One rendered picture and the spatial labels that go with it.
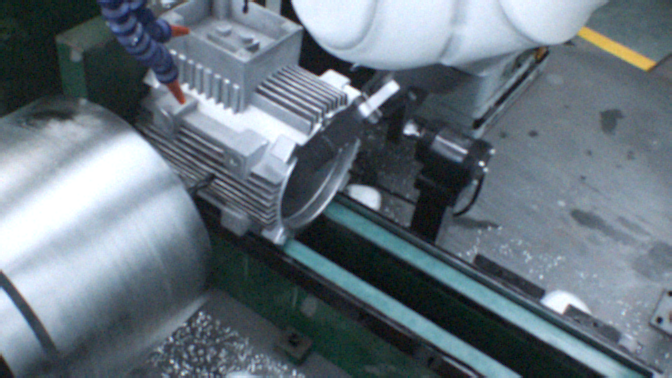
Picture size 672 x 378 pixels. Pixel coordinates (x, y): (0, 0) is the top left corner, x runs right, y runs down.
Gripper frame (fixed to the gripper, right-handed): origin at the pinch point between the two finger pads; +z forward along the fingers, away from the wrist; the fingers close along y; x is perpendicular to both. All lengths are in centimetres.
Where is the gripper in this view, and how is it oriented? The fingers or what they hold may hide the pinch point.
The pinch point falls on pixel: (323, 146)
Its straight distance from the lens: 75.2
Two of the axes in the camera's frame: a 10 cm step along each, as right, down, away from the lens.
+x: 6.5, 7.6, 0.5
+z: -5.2, 4.0, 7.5
